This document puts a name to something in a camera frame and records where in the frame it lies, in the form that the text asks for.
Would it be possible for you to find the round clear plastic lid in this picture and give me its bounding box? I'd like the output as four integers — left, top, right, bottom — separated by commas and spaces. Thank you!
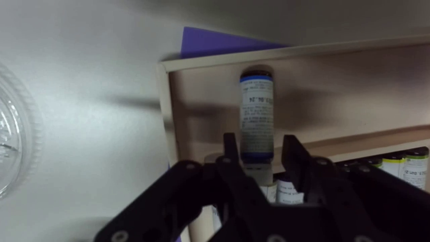
0, 66, 43, 199

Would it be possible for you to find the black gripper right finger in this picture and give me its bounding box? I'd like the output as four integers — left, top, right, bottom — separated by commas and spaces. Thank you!
280, 134, 430, 242

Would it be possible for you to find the white blue-labelled bottle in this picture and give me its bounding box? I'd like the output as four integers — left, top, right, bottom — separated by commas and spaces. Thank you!
239, 69, 274, 186

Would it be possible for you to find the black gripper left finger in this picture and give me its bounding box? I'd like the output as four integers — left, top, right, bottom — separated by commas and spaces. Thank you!
94, 133, 268, 242

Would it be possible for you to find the light wooden tray box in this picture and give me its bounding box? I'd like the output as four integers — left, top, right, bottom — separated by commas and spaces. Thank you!
157, 34, 430, 242

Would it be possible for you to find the purple paper sheet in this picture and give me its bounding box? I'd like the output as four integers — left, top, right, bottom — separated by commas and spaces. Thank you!
180, 27, 280, 59

